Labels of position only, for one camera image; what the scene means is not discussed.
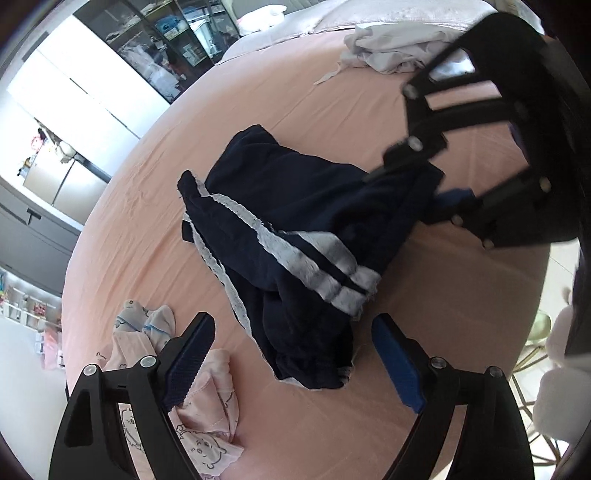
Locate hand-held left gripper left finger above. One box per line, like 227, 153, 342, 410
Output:
48, 311, 217, 480

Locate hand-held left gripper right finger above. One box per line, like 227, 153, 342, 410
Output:
372, 314, 536, 480

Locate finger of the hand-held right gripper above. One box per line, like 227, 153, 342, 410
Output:
433, 167, 571, 251
362, 13, 548, 184

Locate navy pants with white stripes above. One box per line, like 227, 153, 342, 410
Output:
178, 124, 446, 393

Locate pink printed garment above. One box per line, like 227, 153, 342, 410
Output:
95, 332, 245, 478

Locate white garment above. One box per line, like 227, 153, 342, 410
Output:
339, 21, 476, 75

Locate white cloth strip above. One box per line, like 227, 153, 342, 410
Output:
314, 62, 345, 85

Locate pink bouquet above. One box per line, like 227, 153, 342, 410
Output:
37, 323, 65, 370

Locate bed with pink sheet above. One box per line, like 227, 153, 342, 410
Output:
60, 0, 552, 480

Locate green stool with gold legs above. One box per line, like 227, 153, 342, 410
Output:
510, 310, 568, 462

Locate pink pillow blanket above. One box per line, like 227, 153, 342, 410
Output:
217, 0, 495, 65

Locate person's white fuzzy clothing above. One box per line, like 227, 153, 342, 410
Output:
534, 288, 583, 439

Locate white shelf rack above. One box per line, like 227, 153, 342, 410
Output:
0, 268, 63, 328

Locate grey door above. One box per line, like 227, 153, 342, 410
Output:
0, 178, 84, 296

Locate white plush toy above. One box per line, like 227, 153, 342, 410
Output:
238, 4, 287, 31

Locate silver fridge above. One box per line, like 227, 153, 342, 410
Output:
22, 148, 109, 224

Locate white wardrobe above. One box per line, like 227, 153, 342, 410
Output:
7, 32, 141, 183

